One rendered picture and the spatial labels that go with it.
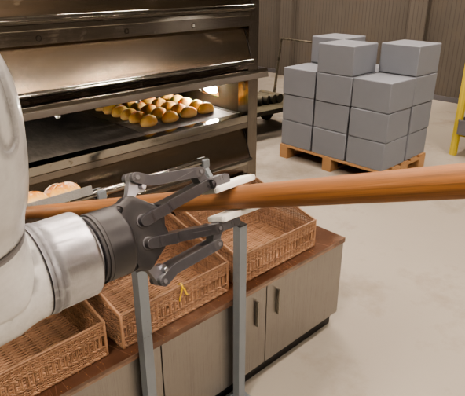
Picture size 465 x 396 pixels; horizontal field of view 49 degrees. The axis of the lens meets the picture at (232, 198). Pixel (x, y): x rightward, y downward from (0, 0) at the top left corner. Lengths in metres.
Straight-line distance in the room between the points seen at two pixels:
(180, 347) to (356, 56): 3.53
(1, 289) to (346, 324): 2.78
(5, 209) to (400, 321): 2.95
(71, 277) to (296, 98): 5.04
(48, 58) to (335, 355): 2.01
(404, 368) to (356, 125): 2.75
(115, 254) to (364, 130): 4.58
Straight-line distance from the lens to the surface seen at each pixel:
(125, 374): 2.04
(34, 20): 2.00
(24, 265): 0.45
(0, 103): 0.36
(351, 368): 2.84
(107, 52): 2.21
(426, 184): 0.46
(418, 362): 2.97
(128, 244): 0.52
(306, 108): 5.38
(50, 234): 0.49
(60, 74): 2.10
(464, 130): 6.13
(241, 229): 2.02
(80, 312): 2.06
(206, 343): 2.26
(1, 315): 0.46
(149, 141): 2.37
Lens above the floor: 1.86
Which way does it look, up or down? 24 degrees down
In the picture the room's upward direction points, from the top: straight up
